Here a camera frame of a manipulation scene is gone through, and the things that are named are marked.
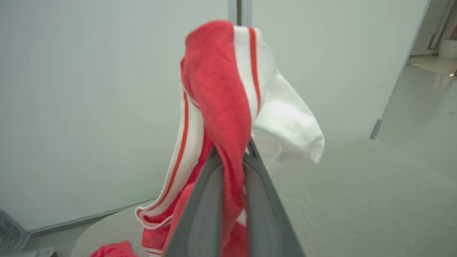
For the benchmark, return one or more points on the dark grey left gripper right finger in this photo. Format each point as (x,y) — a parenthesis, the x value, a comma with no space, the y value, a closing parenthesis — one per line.
(266,221)

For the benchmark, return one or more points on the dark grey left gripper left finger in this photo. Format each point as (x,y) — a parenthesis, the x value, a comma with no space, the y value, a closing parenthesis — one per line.
(200,221)

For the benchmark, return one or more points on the red white-trimmed shorts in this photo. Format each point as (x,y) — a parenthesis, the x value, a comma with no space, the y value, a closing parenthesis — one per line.
(114,250)

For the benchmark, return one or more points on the red white jersey shirt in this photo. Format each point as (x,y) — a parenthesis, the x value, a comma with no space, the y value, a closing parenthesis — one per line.
(221,89)

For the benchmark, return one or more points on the grey fabric sofa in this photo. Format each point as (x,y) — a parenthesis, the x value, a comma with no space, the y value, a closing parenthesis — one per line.
(357,214)

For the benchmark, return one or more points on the grey partition end foot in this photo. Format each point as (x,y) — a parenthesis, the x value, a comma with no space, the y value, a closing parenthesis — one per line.
(376,128)

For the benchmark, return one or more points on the grey metal partition stand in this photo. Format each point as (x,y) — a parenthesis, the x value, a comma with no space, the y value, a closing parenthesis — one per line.
(14,235)

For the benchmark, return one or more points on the grey double partition post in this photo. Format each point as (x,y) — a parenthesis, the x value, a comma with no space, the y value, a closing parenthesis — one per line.
(239,10)

